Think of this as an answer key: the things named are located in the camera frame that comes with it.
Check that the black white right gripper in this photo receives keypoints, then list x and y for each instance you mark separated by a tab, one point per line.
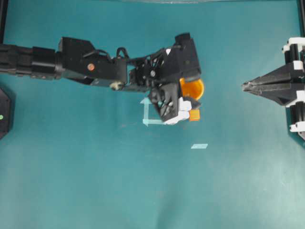
291	95

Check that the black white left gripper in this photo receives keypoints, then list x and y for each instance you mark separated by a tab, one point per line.
179	61

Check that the yellow orange plastic cup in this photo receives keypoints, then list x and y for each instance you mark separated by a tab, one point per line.
194	89

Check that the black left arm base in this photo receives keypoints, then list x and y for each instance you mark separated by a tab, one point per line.
7	109

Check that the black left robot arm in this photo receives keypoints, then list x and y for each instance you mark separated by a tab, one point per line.
76	60

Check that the small orange block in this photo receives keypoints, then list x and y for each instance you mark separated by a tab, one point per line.
194	115

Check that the light blue tape square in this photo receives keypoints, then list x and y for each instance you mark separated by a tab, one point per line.
146	119

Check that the light blue tape strip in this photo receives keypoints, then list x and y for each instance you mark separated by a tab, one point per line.
199	146

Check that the black right frame post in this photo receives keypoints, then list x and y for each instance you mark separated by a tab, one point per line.
301	14

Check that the black frame post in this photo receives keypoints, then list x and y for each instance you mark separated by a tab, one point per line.
301	14
3	16

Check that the black left frame post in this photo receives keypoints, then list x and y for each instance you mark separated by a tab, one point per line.
3	16

